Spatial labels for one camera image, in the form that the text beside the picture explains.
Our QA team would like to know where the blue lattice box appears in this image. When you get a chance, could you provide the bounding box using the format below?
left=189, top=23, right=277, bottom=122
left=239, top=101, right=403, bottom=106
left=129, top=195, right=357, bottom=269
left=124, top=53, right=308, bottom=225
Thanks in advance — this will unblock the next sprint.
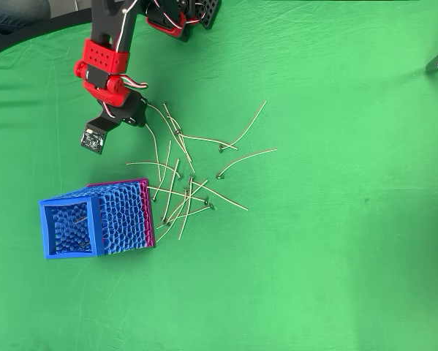
left=39, top=178, right=156, bottom=260

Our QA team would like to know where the black perforated holder block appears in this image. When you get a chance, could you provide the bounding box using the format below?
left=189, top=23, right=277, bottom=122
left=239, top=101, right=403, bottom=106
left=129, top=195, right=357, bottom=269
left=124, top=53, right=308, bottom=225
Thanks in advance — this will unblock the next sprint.
left=198, top=0, right=222, bottom=30

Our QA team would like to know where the blue jeans leg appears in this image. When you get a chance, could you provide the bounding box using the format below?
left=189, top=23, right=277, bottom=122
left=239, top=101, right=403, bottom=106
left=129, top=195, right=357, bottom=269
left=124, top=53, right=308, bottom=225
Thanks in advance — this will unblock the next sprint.
left=0, top=0, right=50, bottom=37

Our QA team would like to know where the green cloth with black rim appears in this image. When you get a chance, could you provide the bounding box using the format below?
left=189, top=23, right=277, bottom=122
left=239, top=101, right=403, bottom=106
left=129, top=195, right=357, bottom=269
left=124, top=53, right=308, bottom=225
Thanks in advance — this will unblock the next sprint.
left=0, top=0, right=438, bottom=351

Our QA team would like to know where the white red servo cable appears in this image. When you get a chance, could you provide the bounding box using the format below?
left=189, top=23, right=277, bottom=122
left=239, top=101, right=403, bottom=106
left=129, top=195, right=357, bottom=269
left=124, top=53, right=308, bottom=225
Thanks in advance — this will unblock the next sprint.
left=102, top=0, right=149, bottom=118

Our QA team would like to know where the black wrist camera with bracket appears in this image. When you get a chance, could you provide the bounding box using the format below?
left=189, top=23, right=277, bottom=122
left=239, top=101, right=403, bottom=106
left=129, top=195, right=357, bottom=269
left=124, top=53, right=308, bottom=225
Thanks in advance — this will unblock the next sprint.
left=80, top=116, right=123, bottom=156

